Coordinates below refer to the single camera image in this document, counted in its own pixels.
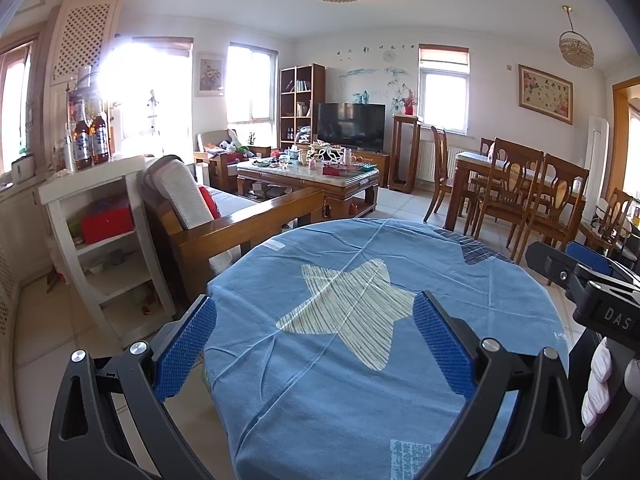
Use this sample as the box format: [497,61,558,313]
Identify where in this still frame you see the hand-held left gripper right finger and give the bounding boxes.
[412,290,583,480]

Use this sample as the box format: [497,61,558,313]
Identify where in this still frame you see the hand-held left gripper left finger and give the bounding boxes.
[47,294,218,480]

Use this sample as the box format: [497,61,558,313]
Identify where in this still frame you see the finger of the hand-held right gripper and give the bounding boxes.
[525,241,593,293]
[565,240,640,288]

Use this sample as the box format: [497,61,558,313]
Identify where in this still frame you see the person's right hand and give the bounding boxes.
[582,337,613,428]

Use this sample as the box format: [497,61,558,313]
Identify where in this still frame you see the wooden dining chair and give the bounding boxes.
[507,152,590,266]
[582,187,635,261]
[472,137,546,246]
[424,126,476,223]

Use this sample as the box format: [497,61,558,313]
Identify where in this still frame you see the white standing air conditioner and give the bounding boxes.
[587,116,611,201]

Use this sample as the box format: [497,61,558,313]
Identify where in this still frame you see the blue star print tablecloth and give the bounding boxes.
[204,217,571,480]

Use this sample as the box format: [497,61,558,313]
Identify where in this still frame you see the wooden sofa with white cushions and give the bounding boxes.
[141,155,326,288]

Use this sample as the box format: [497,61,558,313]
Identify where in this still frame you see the wooden dining table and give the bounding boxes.
[444,151,588,241]

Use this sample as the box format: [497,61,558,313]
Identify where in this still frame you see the red storage box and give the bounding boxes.
[80,199,136,245]

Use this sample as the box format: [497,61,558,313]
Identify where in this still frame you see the red pillow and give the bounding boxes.
[197,185,221,220]

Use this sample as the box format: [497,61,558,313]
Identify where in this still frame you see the large framed flower picture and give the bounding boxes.
[517,64,574,126]

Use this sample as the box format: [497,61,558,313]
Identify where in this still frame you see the tall wooden plant stand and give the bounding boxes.
[389,114,422,193]

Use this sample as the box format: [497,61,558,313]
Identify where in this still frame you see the wooden television stand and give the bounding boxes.
[345,149,392,188]

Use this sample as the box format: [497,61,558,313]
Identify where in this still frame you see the window with red blind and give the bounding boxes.
[419,44,471,136]

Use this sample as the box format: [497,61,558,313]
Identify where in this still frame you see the white shelf unit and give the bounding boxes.
[39,155,177,346]

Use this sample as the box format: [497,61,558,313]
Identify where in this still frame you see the wooden coffee table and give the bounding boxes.
[236,152,381,226]

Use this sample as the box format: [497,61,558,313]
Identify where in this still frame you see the wooden armchair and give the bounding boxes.
[194,129,273,191]

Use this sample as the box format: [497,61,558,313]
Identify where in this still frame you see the hanging pendant lamp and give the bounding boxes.
[558,6,596,68]

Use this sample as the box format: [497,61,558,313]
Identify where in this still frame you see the pile of small household items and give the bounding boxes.
[252,142,376,177]

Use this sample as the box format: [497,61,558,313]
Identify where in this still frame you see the brown drink bottle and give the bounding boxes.
[90,97,111,165]
[71,100,93,170]

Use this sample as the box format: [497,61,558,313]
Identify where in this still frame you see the flat screen television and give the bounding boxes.
[318,102,387,153]

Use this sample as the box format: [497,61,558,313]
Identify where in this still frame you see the large bright window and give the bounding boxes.
[115,36,193,143]

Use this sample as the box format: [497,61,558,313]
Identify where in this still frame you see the wooden bookshelf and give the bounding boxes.
[279,63,327,147]

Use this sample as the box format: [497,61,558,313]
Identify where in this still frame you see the narrow window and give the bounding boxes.
[227,42,277,126]

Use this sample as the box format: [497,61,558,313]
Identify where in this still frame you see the small framed flower picture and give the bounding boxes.
[195,51,226,97]

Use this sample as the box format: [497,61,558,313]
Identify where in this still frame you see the white lattice cabinet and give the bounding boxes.
[45,0,126,86]

